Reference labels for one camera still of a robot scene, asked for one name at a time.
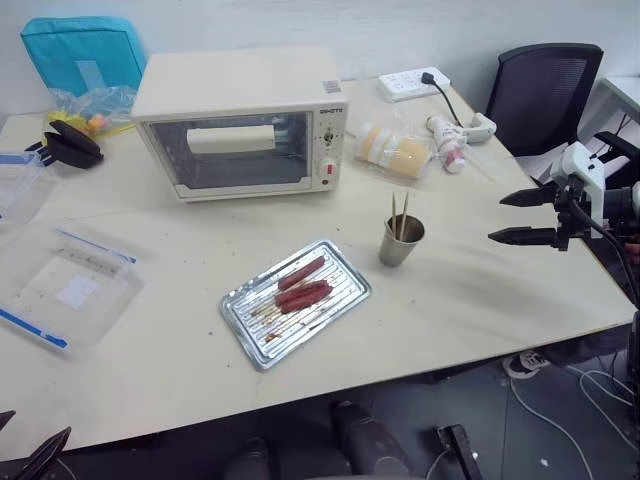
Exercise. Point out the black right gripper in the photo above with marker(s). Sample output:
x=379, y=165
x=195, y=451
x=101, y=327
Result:
x=565, y=215

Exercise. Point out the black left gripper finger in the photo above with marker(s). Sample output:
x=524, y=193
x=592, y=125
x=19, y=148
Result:
x=6, y=419
x=47, y=450

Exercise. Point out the wooden skewer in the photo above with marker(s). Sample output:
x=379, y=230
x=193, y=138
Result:
x=392, y=226
x=263, y=309
x=396, y=212
x=404, y=212

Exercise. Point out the white handheld tool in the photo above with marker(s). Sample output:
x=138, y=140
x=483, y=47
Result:
x=483, y=125

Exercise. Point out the black chair armrest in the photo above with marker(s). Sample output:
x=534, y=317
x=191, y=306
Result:
x=620, y=146

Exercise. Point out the black mesh office chair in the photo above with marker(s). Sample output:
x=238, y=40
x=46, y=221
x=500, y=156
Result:
x=540, y=90

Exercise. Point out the stainless steel cup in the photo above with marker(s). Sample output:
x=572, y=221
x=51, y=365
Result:
x=396, y=252

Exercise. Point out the large clear plastic container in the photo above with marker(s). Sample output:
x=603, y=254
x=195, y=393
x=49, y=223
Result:
x=75, y=295

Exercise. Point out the black and white shoe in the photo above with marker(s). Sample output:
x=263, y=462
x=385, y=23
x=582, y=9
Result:
x=522, y=363

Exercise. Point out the white side desk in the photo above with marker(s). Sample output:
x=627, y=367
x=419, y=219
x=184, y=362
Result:
x=617, y=92

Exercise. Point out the white power strip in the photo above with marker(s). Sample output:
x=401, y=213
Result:
x=400, y=86

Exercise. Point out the small clear plastic container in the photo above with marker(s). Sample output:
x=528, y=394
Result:
x=20, y=192

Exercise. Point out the red sausage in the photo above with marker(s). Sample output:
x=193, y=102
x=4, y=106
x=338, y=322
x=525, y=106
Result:
x=302, y=292
x=301, y=273
x=306, y=302

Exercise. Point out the silver metal baking tray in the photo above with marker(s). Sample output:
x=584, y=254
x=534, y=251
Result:
x=260, y=342

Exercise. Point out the large dark rounded shape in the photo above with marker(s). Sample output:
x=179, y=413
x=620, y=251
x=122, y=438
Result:
x=367, y=440

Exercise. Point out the cream toaster oven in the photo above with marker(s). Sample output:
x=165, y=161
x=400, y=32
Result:
x=240, y=82

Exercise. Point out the clear bag with yellow items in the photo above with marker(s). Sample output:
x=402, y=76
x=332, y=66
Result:
x=102, y=107

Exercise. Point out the teal fabric cover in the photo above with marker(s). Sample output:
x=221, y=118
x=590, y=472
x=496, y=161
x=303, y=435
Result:
x=65, y=47

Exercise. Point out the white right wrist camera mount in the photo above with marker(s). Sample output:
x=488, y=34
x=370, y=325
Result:
x=582, y=162

